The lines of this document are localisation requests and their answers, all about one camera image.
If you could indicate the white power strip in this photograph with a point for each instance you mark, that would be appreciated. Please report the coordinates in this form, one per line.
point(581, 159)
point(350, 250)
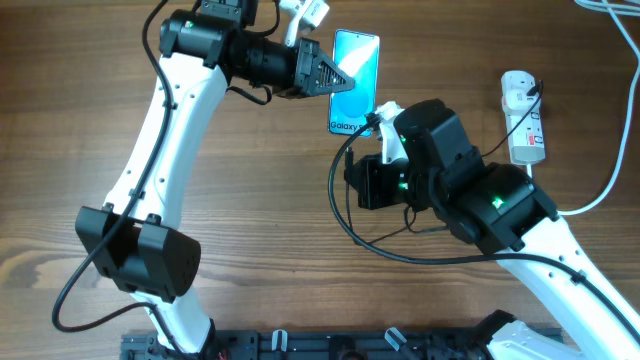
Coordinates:
point(525, 135)

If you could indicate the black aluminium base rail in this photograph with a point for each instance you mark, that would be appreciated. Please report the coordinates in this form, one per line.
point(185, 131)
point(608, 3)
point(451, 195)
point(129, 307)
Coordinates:
point(447, 343)

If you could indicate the white USB charger plug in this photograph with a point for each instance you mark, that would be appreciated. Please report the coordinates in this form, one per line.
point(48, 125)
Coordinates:
point(517, 101)

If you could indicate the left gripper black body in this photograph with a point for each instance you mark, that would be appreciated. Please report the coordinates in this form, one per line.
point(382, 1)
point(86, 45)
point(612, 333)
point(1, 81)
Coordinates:
point(304, 56)

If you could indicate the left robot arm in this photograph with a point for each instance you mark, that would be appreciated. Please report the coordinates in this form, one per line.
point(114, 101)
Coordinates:
point(134, 238)

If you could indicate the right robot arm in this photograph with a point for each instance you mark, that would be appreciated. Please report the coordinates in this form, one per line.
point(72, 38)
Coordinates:
point(428, 163)

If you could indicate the smartphone with teal screen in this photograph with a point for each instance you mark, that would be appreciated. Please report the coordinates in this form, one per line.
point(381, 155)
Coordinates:
point(357, 54)

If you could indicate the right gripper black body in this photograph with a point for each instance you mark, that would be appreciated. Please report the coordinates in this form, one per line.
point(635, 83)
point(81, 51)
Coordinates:
point(386, 184)

